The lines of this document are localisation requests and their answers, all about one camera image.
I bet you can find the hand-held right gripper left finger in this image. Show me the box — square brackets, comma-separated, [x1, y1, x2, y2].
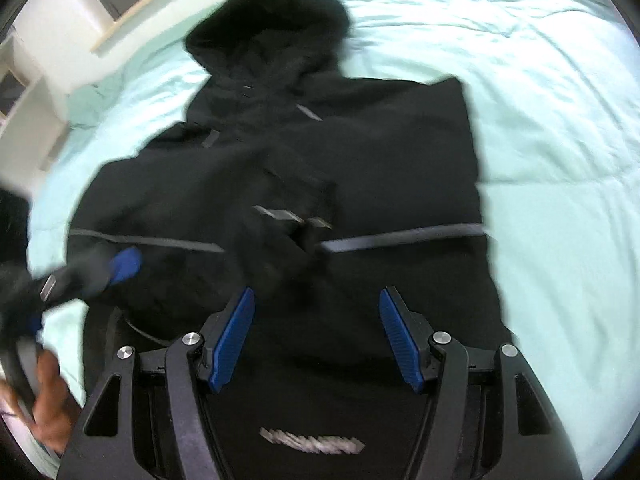
[56, 286, 257, 480]

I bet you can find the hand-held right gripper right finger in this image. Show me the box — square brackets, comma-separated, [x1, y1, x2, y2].
[378, 286, 584, 480]

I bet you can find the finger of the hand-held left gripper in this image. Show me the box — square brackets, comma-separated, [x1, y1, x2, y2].
[40, 246, 145, 307]

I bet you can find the black hooded jacket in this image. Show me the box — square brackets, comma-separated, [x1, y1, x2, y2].
[67, 0, 514, 480]

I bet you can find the person's left hand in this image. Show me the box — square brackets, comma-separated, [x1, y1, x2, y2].
[0, 349, 85, 454]

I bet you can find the white shelf unit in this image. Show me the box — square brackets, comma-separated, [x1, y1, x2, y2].
[0, 35, 68, 173]

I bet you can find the wooden window ledge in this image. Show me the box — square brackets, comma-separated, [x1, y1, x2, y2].
[91, 0, 223, 54]

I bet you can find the mint green bed blanket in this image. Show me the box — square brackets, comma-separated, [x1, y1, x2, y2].
[25, 0, 640, 480]

